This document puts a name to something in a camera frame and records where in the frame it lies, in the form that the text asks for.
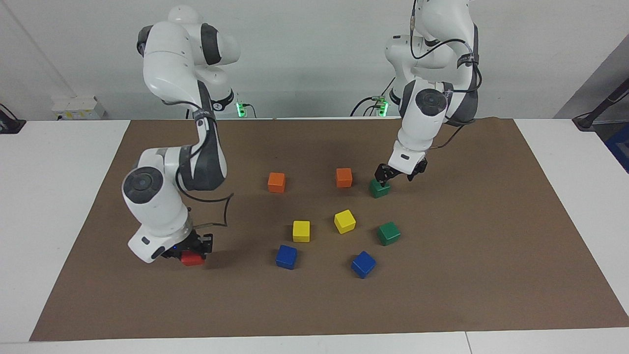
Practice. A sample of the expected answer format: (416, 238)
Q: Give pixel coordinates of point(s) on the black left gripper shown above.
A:
(399, 173)

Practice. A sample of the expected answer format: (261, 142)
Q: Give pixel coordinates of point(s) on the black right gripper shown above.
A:
(184, 245)

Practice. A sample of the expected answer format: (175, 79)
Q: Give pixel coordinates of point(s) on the red wooden cube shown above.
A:
(192, 259)

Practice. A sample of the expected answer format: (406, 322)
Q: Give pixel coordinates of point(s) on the green wooden cube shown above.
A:
(381, 191)
(388, 232)

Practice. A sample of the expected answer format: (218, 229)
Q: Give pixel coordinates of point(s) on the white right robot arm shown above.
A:
(157, 206)

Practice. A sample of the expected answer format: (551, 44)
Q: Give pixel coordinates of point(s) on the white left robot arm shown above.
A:
(422, 128)

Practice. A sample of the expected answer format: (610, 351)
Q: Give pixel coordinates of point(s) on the orange wooden cube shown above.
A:
(344, 177)
(276, 182)

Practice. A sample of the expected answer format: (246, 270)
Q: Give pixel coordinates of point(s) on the green lit base plug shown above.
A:
(382, 107)
(240, 109)

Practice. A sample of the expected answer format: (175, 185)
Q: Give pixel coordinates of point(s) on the yellow wooden cube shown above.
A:
(344, 220)
(301, 230)

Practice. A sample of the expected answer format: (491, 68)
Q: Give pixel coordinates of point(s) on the blue wooden cube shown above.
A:
(286, 255)
(363, 263)

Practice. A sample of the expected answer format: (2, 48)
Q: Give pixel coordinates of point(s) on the brown paper mat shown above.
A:
(314, 305)

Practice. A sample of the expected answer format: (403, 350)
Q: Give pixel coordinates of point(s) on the white power strip box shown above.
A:
(78, 105)

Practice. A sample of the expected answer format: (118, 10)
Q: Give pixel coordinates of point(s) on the black stand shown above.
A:
(589, 120)

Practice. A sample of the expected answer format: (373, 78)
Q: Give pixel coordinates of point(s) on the blue crate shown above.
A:
(620, 147)

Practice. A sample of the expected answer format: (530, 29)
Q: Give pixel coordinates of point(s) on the black desk object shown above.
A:
(10, 125)

